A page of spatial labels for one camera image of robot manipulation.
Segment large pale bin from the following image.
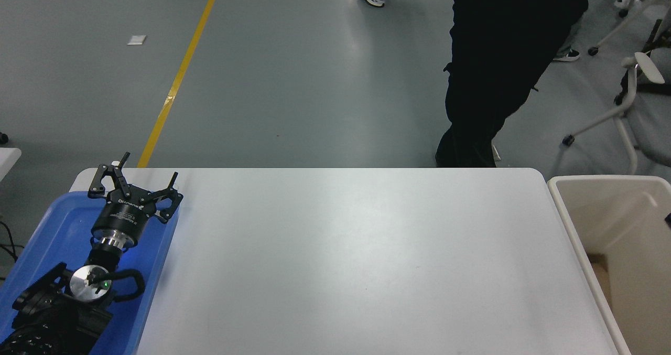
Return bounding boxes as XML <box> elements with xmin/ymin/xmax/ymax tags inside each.
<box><xmin>547</xmin><ymin>175</ymin><xmax>671</xmax><ymax>355</ymax></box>

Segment white side table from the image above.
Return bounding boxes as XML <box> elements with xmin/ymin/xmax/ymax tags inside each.
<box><xmin>0</xmin><ymin>147</ymin><xmax>22</xmax><ymax>181</ymax></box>

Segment black chair frame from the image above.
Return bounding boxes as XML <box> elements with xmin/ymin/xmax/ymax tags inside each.
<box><xmin>613</xmin><ymin>18</ymin><xmax>671</xmax><ymax>106</ymax></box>

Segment black floor cables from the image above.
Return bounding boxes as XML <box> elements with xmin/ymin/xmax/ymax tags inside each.
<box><xmin>0</xmin><ymin>220</ymin><xmax>26</xmax><ymax>282</ymax></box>

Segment blue plastic tray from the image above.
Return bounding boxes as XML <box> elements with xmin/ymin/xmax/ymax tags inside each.
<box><xmin>0</xmin><ymin>190</ymin><xmax>180</xmax><ymax>355</ymax></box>

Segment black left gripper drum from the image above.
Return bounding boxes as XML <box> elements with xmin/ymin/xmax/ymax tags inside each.
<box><xmin>91</xmin><ymin>189</ymin><xmax>159</xmax><ymax>243</ymax></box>

